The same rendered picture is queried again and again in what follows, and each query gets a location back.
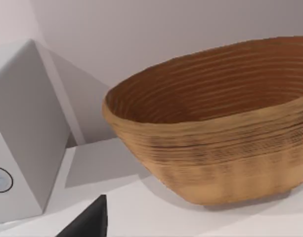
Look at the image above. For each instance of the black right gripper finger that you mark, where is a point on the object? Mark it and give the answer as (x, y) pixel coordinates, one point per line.
(93, 219)

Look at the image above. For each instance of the pale microwave oven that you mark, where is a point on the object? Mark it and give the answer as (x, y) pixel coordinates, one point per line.
(25, 128)

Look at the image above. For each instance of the brown woven basket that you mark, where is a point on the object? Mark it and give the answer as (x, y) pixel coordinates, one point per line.
(215, 158)

